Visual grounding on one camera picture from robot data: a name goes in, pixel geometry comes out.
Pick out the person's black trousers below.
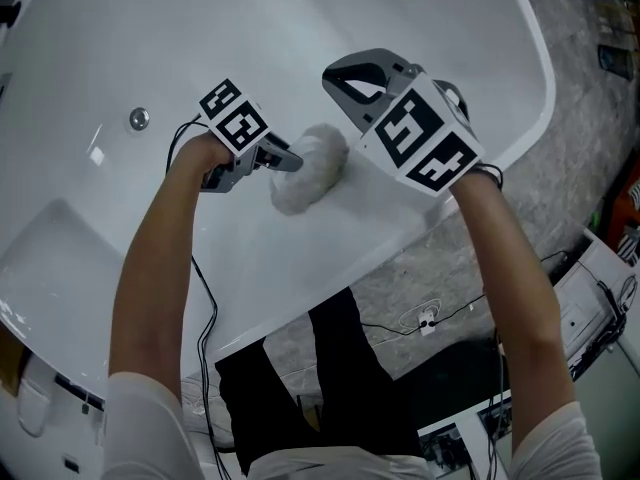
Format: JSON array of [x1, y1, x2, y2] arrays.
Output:
[[214, 287, 426, 477]]

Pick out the cardboard box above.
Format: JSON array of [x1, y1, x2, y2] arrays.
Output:
[[0, 327, 31, 397]]

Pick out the white drawer cabinet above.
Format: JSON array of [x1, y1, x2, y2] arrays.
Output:
[[549, 227, 640, 384]]

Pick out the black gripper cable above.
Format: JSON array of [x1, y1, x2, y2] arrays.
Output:
[[474, 163, 507, 480], [167, 113, 241, 480]]

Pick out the person's left white shoe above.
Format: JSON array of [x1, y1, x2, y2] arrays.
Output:
[[180, 375, 237, 450]]

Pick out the person's white shirt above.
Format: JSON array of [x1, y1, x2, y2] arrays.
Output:
[[102, 370, 601, 480]]

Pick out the person's left forearm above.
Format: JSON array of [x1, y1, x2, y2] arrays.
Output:
[[107, 167, 206, 399]]

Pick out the white bathtub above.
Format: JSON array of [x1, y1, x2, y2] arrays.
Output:
[[0, 0, 557, 404]]

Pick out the white fluffy scrubber with handle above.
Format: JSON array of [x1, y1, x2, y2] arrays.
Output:
[[268, 122, 350, 217]]

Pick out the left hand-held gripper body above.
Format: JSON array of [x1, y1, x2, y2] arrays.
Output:
[[198, 77, 271, 194]]

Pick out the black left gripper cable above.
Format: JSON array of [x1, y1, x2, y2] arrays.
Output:
[[167, 113, 241, 480]]

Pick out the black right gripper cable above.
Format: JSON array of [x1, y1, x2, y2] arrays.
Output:
[[474, 163, 507, 480]]

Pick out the person's right forearm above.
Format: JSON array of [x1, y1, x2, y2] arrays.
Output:
[[449, 170, 576, 444]]

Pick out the white toilet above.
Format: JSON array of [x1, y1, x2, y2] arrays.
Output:
[[17, 352, 109, 480]]

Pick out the person's left hand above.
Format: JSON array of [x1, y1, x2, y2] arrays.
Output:
[[171, 131, 235, 185]]

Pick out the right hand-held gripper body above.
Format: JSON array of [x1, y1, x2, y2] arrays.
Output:
[[357, 62, 486, 198]]

